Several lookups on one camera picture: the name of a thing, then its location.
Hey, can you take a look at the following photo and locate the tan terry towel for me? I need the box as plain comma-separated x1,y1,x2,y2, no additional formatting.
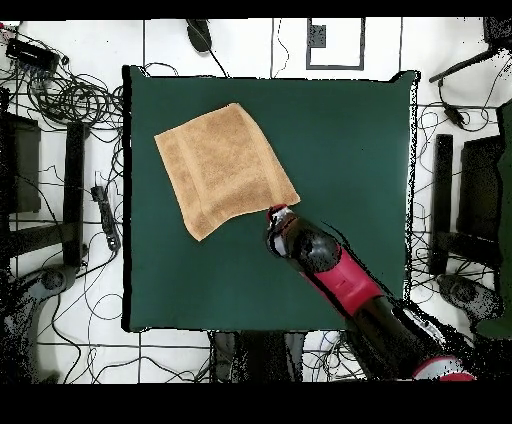
153,102,302,243

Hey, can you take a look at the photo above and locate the dark green table cloth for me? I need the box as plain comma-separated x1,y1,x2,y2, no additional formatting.
121,64,421,335

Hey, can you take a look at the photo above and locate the black stand bar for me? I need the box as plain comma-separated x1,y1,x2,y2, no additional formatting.
61,120,91,268
429,133,455,277

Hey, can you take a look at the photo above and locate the black power strip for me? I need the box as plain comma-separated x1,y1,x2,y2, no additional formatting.
90,184,122,253

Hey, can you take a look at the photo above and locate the dark grey square plate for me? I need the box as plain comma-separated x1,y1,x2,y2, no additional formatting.
307,24,327,49

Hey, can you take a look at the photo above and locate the person's foot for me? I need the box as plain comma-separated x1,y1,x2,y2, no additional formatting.
185,18,214,54

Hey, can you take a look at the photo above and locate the black power adapter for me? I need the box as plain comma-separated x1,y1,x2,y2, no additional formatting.
441,102,467,130

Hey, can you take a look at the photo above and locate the dark panel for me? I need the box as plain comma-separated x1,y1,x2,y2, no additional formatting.
0,113,42,215
456,135,503,243

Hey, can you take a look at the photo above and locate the grey stand base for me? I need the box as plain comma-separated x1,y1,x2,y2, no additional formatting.
435,273,505,321
0,263,79,383

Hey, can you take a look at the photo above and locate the green cloth beside table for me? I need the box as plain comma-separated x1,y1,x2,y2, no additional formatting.
475,99,512,341

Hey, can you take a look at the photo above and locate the black tripod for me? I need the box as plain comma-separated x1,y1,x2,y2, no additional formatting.
428,16,512,84

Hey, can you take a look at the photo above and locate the black electronics box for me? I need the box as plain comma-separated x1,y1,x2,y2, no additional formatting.
5,37,61,73

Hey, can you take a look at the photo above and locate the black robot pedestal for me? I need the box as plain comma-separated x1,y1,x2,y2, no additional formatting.
209,330,307,383

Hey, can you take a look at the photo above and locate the grey square floor frame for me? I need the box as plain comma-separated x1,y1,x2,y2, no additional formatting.
305,17,366,72

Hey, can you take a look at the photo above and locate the thin black cable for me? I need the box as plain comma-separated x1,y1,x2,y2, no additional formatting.
207,47,230,78

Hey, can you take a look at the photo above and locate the coiled black cable bundle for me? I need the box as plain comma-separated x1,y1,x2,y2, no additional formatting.
23,67,125,129

